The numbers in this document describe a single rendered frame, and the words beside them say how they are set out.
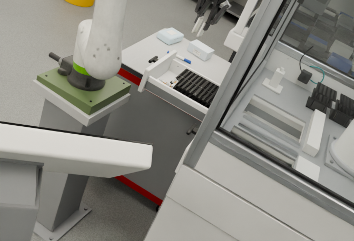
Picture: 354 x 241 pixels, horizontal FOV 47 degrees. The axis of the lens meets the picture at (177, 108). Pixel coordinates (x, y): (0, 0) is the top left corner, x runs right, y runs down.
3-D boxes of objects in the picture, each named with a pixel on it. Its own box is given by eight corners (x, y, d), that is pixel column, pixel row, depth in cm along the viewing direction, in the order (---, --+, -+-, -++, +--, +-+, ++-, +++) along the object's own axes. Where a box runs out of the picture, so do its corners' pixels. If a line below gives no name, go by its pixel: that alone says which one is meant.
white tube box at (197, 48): (186, 49, 228) (189, 41, 225) (193, 47, 235) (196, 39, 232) (204, 61, 224) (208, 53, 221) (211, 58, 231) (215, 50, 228)
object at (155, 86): (144, 89, 163) (148, 76, 160) (169, 69, 185) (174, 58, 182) (230, 139, 157) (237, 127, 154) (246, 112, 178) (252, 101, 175)
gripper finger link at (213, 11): (221, -7, 146) (224, -5, 146) (210, 21, 152) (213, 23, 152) (216, -6, 143) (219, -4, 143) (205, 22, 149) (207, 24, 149)
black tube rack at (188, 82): (165, 94, 165) (170, 81, 162) (181, 80, 180) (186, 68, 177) (212, 121, 162) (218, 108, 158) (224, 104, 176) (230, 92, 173)
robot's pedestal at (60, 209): (3, 209, 193) (28, 79, 153) (48, 178, 218) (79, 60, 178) (50, 247, 186) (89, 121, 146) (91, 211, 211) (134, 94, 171)
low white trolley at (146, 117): (76, 168, 231) (111, 56, 191) (129, 123, 283) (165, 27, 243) (162, 223, 221) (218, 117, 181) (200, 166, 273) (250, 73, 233)
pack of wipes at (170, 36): (168, 46, 223) (171, 38, 221) (155, 37, 226) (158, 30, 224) (182, 41, 235) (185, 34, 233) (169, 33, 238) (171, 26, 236)
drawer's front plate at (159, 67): (137, 91, 163) (145, 68, 157) (166, 69, 187) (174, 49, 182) (140, 93, 163) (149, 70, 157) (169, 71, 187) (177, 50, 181)
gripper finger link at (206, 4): (214, -7, 143) (212, -10, 144) (197, 17, 150) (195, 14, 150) (219, -8, 147) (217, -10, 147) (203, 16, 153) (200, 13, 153)
